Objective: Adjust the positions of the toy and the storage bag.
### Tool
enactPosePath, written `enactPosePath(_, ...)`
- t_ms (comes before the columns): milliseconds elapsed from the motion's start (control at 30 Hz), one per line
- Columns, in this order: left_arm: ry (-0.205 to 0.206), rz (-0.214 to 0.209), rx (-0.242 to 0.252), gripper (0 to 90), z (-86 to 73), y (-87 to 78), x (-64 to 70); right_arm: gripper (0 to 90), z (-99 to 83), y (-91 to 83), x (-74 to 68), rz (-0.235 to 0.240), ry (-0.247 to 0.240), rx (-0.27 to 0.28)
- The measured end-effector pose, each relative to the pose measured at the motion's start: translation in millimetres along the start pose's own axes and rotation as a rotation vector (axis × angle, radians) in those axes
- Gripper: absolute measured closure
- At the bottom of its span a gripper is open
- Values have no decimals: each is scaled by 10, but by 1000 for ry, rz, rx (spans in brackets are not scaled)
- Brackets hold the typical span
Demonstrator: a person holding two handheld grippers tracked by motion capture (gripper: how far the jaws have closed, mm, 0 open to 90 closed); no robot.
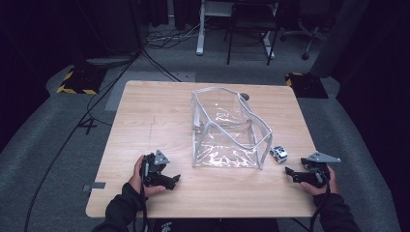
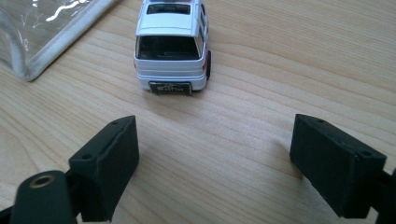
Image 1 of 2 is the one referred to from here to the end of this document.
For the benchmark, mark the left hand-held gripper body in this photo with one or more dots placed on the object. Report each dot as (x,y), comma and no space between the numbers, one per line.
(151,175)

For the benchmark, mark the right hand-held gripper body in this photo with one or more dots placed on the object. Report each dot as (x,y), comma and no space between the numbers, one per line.
(319,177)

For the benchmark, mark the small white toy car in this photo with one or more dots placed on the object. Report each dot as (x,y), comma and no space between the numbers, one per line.
(279,154)

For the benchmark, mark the clear plastic zipper bag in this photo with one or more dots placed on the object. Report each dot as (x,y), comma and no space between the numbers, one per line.
(232,151)

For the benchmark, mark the person's left hand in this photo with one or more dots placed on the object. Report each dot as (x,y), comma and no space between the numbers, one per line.
(137,180)

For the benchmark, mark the person's right hand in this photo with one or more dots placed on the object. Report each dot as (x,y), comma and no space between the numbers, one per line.
(333,185)

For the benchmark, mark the grey tape strip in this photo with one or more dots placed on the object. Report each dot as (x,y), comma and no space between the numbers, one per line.
(96,186)

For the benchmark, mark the person's dark clothing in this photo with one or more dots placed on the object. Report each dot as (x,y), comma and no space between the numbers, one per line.
(209,225)

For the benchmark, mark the black tape cross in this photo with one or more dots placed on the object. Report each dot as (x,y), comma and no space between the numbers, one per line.
(87,125)

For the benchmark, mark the dark round table grommet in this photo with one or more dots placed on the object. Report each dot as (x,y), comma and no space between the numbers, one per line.
(245,96)

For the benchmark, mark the grey flat stand foot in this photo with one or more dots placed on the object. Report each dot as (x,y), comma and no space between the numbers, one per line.
(108,61)

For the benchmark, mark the office chair wheeled base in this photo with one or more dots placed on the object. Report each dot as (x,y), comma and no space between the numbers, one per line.
(309,35)

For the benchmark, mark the grey curtain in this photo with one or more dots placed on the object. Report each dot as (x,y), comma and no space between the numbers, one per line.
(338,38)

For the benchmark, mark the black metal chair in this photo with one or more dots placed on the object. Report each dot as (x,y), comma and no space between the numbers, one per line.
(253,19)

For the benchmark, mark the black yellow striped base plate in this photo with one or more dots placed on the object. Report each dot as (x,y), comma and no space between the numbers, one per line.
(82,82)
(306,85)

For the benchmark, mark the white desk frame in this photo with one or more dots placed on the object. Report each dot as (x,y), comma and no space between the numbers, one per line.
(201,32)

